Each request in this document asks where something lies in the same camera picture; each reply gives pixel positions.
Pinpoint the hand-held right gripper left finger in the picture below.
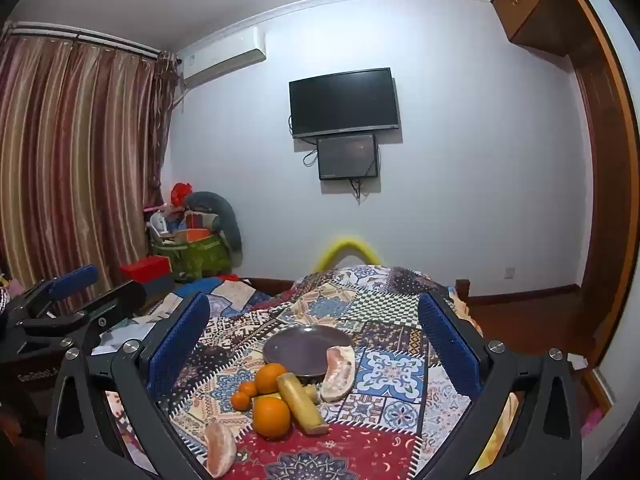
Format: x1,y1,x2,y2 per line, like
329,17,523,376
44,291,212,480

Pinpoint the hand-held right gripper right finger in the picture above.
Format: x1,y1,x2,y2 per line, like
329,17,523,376
417,290,585,480

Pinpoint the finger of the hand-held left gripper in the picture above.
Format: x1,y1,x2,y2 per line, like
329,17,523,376
19,264,100,317
24,280,147,357

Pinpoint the medium orange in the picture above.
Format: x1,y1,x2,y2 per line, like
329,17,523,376
255,362,288,396

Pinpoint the large peeled pomelo segment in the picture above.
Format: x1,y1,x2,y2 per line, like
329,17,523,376
319,345,357,403

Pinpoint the large orange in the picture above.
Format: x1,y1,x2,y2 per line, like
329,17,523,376
252,396,292,438

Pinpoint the grey metal plate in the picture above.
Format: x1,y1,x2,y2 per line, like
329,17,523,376
262,325,355,378

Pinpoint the banana piece with cut end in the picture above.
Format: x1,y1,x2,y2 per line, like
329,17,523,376
276,373,330,435

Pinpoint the red box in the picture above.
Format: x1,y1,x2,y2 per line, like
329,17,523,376
120,256,174,286

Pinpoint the patchwork printed blanket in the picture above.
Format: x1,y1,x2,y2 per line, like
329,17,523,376
100,262,521,480

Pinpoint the orange fleece blanket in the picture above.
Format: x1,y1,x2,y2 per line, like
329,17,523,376
470,305,521,476

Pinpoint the small peeled pomelo segment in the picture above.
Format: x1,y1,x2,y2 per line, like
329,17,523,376
204,421,238,479

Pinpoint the striped brown curtain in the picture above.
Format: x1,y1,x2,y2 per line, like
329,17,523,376
0,30,177,288

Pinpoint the curtain rod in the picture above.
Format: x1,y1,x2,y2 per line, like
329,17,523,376
0,20,168,59

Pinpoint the white air conditioner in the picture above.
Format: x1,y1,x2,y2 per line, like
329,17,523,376
177,25,267,92

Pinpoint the wooden wardrobe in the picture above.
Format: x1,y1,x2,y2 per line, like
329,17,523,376
490,0,640,411

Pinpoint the yellow foam ring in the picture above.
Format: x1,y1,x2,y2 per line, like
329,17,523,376
312,238,379,272

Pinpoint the small black wall monitor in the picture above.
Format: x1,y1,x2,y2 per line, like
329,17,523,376
316,133,379,181

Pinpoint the black wall television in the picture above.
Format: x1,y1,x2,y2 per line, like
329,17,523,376
288,67,401,139

